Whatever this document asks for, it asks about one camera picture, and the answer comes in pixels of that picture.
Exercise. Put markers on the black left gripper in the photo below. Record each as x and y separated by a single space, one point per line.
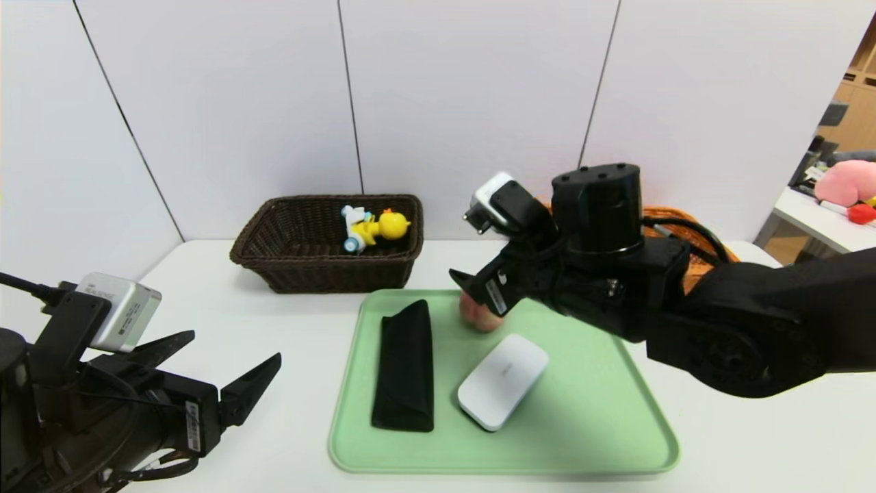
197 419

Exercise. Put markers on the wooden shelf unit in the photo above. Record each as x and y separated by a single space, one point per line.
855 116

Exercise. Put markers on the orange wicker basket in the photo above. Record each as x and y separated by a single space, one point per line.
694 277

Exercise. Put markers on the dark brown wicker basket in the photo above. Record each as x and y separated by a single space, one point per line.
301 267

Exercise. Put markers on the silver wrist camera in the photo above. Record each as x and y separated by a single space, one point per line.
489 195
126 315

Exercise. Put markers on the yellow duck toy car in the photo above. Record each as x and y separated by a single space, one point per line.
391 224

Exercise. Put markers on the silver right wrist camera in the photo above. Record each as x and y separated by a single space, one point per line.
489 195

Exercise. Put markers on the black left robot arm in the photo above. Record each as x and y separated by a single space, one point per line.
27 418

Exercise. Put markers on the white side table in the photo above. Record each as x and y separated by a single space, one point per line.
814 229

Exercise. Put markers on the red yellow peach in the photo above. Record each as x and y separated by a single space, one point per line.
479 318

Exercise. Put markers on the white rounded power bank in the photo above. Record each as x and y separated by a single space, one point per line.
503 383

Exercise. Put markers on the black glasses case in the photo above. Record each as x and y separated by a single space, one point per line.
404 370

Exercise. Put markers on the small red toy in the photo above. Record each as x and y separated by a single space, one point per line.
859 213

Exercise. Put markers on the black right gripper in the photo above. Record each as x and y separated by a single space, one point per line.
494 289

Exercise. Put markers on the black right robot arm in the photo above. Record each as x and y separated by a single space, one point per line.
753 329

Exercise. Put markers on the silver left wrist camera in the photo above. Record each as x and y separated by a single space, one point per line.
126 315

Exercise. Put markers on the light green plastic tray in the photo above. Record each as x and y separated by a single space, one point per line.
582 424

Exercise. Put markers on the pink plush toy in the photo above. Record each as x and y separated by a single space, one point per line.
845 183

